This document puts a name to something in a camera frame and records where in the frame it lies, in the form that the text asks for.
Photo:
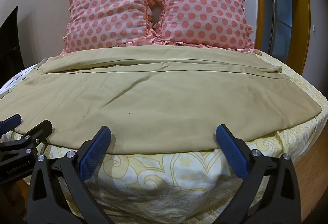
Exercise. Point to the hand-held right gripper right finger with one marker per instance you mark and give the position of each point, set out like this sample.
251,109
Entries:
230,152

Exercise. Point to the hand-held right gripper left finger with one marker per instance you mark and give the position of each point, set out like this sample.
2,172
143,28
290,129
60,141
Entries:
93,152

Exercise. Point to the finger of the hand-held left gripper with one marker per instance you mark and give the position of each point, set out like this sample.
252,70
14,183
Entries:
38,130
11,121

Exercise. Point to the khaki bed sheet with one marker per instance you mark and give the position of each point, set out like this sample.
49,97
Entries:
158,101

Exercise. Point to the yellow floral bed sheet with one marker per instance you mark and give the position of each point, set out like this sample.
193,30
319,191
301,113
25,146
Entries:
166,185

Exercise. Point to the dark wooden furniture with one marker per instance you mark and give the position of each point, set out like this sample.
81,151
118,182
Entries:
9,39

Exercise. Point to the pink polka dot pillow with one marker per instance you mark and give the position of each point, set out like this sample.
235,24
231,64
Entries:
107,11
202,8

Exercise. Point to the dark glass door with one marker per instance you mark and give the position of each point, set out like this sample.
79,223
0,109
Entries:
279,8

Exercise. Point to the wooden door frame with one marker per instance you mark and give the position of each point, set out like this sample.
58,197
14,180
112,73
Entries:
258,3

